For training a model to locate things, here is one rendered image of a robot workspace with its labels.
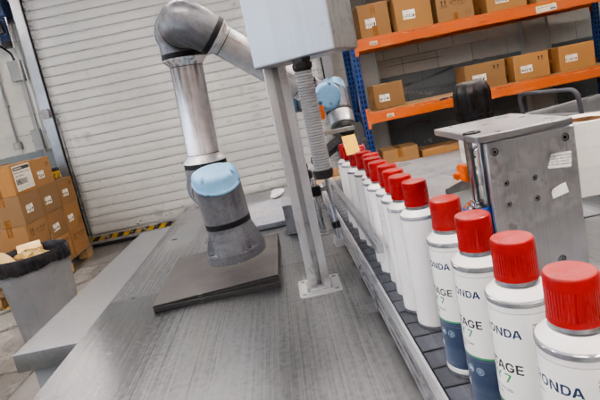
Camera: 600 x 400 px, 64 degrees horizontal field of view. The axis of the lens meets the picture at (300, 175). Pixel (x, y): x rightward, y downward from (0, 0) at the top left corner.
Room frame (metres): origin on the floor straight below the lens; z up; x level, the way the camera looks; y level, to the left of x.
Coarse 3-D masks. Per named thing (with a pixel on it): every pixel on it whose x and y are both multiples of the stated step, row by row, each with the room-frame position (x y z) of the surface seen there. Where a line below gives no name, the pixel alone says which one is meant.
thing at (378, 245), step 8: (336, 184) 1.32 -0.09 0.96; (336, 192) 1.26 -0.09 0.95; (344, 200) 1.11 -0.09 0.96; (352, 208) 1.02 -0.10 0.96; (352, 216) 1.00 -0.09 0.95; (360, 216) 0.94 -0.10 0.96; (360, 224) 0.89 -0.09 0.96; (368, 232) 0.83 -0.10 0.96; (376, 240) 0.77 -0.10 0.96; (376, 248) 0.75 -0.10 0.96
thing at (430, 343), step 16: (352, 224) 1.17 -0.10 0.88; (368, 256) 0.93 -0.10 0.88; (384, 288) 0.77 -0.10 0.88; (400, 304) 0.69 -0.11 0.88; (416, 320) 0.64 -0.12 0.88; (416, 336) 0.60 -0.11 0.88; (432, 336) 0.59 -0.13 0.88; (432, 352) 0.55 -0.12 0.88; (432, 368) 0.52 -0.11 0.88; (448, 384) 0.48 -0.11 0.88; (464, 384) 0.48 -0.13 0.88
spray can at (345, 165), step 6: (342, 150) 1.14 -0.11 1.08; (348, 162) 1.12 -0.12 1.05; (342, 168) 1.13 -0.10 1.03; (348, 168) 1.12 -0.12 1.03; (348, 180) 1.12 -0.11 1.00; (348, 186) 1.12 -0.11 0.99; (348, 192) 1.12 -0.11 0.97; (348, 198) 1.13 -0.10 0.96; (354, 222) 1.12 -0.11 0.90; (354, 228) 1.13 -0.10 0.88
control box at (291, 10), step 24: (240, 0) 0.89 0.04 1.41; (264, 0) 0.86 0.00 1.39; (288, 0) 0.84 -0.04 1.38; (312, 0) 0.81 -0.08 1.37; (336, 0) 0.83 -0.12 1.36; (264, 24) 0.87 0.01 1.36; (288, 24) 0.84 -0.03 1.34; (312, 24) 0.82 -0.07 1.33; (336, 24) 0.81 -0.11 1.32; (264, 48) 0.87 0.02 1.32; (288, 48) 0.85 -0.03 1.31; (312, 48) 0.82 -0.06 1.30; (336, 48) 0.80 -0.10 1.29
